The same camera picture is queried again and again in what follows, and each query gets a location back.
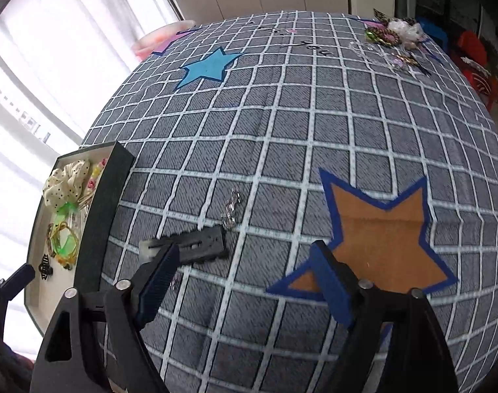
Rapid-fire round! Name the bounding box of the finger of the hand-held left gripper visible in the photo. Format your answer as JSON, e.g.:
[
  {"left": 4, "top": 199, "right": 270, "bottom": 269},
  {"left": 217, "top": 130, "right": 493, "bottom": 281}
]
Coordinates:
[{"left": 0, "top": 263, "right": 36, "bottom": 302}]

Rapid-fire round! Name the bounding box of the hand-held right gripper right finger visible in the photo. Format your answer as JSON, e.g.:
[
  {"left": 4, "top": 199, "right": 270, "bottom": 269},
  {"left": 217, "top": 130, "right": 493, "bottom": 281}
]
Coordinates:
[{"left": 310, "top": 239, "right": 461, "bottom": 393}]

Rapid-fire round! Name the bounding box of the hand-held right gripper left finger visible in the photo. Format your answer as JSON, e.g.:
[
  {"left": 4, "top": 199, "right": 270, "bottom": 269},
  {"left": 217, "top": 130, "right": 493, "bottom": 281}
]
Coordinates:
[{"left": 30, "top": 242, "right": 181, "bottom": 393}]

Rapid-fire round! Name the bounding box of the black claw hair clip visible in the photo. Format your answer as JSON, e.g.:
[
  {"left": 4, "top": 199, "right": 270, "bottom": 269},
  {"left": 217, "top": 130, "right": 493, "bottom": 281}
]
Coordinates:
[{"left": 36, "top": 253, "right": 53, "bottom": 282}]

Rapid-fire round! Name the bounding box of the yellow flower hair clip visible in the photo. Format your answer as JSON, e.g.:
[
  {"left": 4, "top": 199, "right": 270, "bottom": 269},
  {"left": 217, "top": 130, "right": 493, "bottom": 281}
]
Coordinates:
[{"left": 54, "top": 253, "right": 76, "bottom": 271}]

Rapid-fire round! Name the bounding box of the black rectangular hair clip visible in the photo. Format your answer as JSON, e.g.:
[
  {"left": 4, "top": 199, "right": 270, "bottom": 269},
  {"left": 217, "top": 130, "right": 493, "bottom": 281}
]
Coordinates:
[{"left": 139, "top": 225, "right": 230, "bottom": 268}]

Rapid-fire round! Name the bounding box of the green plastic bangle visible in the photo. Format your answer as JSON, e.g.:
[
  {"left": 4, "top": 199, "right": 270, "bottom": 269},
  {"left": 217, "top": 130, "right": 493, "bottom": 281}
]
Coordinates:
[{"left": 53, "top": 200, "right": 85, "bottom": 257}]

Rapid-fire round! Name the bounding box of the yellow elastic hair tie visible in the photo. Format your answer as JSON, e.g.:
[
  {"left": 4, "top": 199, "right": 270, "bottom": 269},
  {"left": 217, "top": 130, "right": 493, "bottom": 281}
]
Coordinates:
[{"left": 48, "top": 220, "right": 80, "bottom": 239}]

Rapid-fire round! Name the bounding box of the black jewelry box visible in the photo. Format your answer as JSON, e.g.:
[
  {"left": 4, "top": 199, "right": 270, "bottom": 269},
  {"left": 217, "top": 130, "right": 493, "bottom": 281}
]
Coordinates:
[{"left": 24, "top": 141, "right": 136, "bottom": 337}]

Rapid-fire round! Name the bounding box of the silver star hair clip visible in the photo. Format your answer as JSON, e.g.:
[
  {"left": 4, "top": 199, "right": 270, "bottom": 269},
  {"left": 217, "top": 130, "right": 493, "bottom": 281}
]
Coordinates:
[{"left": 219, "top": 188, "right": 245, "bottom": 230}]

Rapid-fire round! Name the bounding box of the person's left forearm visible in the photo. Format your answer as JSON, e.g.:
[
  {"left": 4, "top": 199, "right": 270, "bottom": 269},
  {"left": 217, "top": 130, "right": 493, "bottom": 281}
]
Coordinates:
[{"left": 0, "top": 331, "right": 33, "bottom": 393}]

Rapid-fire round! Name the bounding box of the polka dot scrunchie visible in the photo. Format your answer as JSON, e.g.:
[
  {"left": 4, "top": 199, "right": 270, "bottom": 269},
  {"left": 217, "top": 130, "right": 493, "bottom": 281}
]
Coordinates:
[{"left": 43, "top": 159, "right": 93, "bottom": 210}]

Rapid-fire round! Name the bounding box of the pink beaded hair clip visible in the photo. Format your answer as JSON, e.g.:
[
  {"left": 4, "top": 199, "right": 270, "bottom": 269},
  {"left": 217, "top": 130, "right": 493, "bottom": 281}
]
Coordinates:
[{"left": 86, "top": 157, "right": 109, "bottom": 192}]

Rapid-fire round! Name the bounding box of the white curtain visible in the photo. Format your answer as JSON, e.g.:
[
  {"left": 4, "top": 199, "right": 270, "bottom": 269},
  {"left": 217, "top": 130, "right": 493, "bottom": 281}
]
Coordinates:
[{"left": 0, "top": 0, "right": 185, "bottom": 230}]

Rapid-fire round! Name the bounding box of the pink plastic basin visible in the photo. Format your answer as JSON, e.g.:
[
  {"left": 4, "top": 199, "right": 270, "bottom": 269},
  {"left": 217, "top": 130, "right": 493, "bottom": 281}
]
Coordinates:
[{"left": 132, "top": 20, "right": 196, "bottom": 61}]

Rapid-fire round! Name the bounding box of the red plastic chair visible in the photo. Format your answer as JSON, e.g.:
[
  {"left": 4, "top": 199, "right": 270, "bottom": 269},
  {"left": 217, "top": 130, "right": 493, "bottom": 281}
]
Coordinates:
[{"left": 453, "top": 30, "right": 498, "bottom": 110}]

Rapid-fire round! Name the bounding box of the pile of hair accessories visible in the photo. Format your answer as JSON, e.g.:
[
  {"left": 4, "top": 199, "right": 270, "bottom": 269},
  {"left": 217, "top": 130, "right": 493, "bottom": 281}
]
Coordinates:
[{"left": 349, "top": 7, "right": 435, "bottom": 77}]

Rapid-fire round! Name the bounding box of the grey paper sheet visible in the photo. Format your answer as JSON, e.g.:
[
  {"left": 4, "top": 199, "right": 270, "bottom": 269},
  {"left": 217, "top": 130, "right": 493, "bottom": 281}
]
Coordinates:
[{"left": 461, "top": 55, "right": 492, "bottom": 75}]

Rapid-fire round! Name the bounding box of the blue plastic stool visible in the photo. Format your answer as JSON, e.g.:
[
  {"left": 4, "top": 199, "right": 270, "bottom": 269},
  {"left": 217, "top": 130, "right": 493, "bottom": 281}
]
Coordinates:
[{"left": 416, "top": 16, "right": 451, "bottom": 52}]

